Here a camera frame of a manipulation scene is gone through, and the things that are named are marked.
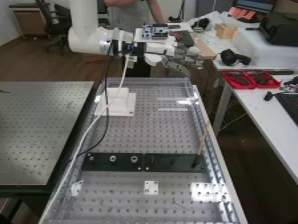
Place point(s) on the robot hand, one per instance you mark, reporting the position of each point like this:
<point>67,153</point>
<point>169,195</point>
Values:
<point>154,41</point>

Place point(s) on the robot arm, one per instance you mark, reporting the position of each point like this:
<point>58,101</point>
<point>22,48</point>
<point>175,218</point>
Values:
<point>86,40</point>

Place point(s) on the person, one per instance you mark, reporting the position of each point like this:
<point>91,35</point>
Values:
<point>130,13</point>

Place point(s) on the wooden block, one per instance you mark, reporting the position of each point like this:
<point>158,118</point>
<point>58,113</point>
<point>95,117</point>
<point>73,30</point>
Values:
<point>226,31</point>

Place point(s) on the small white box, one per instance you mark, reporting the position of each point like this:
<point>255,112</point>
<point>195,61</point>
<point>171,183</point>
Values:
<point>117,103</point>

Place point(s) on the red tray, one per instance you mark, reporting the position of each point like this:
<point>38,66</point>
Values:
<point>264,78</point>
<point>238,79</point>

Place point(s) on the clear box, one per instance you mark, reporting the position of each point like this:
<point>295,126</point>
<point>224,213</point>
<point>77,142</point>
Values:
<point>200,110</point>

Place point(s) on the black office chair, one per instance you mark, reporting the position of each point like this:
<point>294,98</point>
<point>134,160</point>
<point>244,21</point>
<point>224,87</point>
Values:
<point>54,23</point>

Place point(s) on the white desk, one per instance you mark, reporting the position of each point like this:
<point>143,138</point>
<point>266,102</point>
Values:
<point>266,53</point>
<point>270,123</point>

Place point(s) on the black bag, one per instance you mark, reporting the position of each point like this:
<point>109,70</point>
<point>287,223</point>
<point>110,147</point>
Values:
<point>280,29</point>

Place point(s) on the brown cabinet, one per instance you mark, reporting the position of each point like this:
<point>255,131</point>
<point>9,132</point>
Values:
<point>26,20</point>

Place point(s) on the black keyboard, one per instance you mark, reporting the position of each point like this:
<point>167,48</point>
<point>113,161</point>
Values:
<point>288,106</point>

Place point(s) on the black plate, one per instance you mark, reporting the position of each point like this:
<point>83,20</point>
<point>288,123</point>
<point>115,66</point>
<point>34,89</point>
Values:
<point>173,162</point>

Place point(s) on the small white square plate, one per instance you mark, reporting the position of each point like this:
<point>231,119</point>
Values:
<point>150,187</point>

